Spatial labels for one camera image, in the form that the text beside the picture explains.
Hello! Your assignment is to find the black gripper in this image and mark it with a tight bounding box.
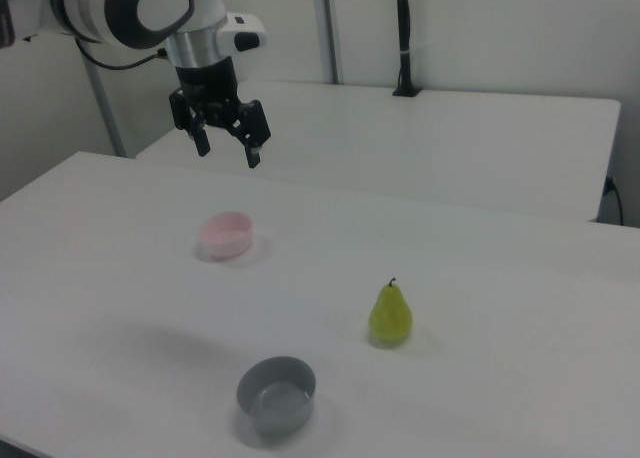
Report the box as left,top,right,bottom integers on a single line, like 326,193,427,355
168,56,273,170

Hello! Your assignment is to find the green pear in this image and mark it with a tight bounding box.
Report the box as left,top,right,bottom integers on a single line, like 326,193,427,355
368,276,415,348

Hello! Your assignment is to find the pink plastic bowl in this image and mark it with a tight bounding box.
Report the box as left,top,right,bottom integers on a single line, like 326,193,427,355
198,210,254,258

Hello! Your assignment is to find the grey plastic bowl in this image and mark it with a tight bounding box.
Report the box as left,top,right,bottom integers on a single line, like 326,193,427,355
236,356,318,435

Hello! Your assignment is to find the white side table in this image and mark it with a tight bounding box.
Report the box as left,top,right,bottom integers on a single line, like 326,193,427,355
134,79,622,224

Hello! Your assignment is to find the grey metal frame post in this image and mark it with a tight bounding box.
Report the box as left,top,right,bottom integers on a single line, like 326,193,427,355
311,0,345,85
82,57,127,158

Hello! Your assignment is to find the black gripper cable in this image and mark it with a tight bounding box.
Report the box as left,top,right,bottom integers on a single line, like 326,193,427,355
74,37,170,72

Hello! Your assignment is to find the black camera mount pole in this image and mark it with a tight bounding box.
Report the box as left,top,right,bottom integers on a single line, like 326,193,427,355
391,0,424,99

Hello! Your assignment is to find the black velcro strap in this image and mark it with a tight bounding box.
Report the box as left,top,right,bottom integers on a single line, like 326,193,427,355
0,0,14,49

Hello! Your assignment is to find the black table cable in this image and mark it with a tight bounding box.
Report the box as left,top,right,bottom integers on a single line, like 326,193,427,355
602,176,626,227

